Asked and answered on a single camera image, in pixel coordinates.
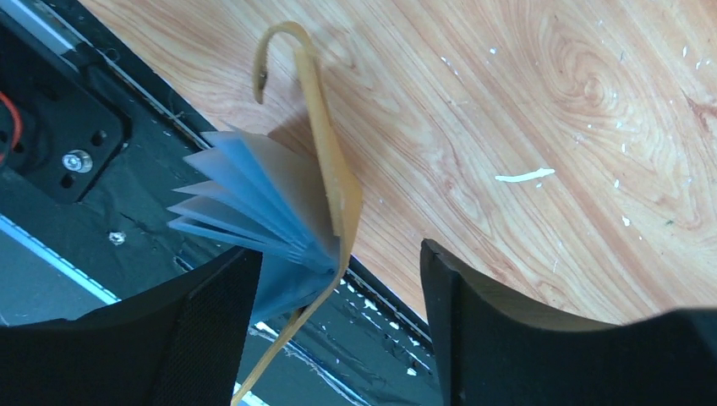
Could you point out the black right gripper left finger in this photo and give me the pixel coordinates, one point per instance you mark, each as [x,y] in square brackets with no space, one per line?
[179,343]

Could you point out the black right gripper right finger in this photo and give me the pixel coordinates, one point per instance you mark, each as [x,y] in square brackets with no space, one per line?
[496,346]

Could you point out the yellow leather card holder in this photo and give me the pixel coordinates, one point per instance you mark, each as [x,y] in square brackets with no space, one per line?
[301,213]

